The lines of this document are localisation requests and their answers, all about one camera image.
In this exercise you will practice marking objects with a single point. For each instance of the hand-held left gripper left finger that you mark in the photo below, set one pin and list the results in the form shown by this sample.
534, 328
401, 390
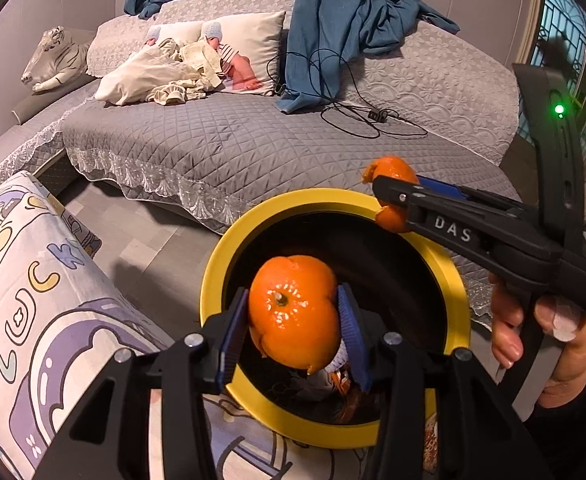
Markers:
230, 340

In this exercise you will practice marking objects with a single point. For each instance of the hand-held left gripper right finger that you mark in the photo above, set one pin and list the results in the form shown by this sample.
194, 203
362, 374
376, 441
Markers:
353, 330

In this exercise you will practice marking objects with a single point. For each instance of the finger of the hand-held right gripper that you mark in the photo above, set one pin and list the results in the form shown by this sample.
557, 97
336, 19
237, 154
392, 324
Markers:
443, 187
448, 222

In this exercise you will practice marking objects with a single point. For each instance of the white foam fruit net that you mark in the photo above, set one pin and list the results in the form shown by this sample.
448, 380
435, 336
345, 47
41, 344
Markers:
338, 360

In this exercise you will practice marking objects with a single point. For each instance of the small orange peel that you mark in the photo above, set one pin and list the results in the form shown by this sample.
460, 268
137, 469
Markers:
398, 167

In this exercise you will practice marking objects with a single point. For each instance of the orange foil snack wrapper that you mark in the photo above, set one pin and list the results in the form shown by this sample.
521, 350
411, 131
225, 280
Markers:
347, 387

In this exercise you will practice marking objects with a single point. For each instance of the whole orange tangerine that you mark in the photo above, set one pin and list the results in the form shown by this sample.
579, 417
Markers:
293, 320

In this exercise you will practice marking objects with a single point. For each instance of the yellow rimmed black trash bin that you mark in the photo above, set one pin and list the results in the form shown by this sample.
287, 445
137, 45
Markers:
212, 280

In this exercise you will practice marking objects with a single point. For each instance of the person's right forearm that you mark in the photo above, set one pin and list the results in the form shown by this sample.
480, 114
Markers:
573, 435

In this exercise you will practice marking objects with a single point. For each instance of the person's right hand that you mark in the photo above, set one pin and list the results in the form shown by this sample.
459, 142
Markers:
503, 325

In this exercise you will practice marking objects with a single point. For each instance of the patterned glass door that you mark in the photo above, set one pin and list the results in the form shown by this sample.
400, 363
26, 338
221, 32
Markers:
573, 25

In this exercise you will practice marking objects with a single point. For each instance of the grey quilted sofa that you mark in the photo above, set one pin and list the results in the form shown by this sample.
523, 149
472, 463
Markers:
273, 150

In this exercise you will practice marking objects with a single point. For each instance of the cartoon printed blanket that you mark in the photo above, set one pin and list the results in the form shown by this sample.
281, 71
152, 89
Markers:
48, 335

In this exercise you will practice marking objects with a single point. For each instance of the long blue curtain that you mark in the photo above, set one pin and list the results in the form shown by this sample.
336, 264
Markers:
333, 20

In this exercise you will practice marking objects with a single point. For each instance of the large baby print pillow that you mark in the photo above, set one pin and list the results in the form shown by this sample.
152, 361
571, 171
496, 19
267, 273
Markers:
258, 45

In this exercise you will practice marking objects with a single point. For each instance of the cream clothes pile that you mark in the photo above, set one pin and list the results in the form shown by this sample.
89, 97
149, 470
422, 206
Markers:
138, 75

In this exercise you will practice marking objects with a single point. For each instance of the small baby print pillow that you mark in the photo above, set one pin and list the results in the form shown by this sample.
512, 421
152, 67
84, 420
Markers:
183, 35

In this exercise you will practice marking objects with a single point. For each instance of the grey bolster pillow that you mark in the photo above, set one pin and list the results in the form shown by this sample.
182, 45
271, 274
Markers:
30, 108

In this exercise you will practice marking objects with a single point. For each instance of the white tiger plush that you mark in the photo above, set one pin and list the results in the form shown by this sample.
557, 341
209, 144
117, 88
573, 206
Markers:
58, 57

